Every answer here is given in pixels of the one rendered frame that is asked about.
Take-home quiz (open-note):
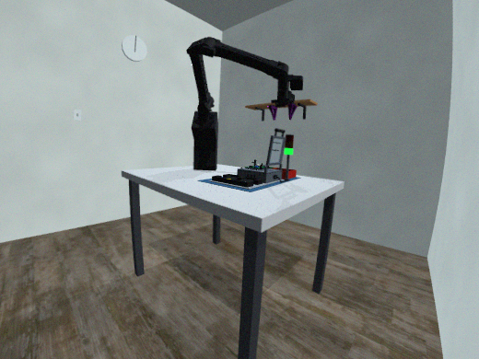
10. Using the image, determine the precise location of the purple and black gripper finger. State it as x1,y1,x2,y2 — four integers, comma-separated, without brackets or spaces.
288,104,297,120
268,105,277,121

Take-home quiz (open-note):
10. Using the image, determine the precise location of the red tray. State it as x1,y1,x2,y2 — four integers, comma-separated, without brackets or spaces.
282,168,297,180

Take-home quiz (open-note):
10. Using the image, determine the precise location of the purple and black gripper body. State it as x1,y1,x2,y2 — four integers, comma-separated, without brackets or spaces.
271,88,296,108

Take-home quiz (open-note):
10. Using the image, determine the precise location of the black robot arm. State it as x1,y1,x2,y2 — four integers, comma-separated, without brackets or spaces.
186,37,303,127

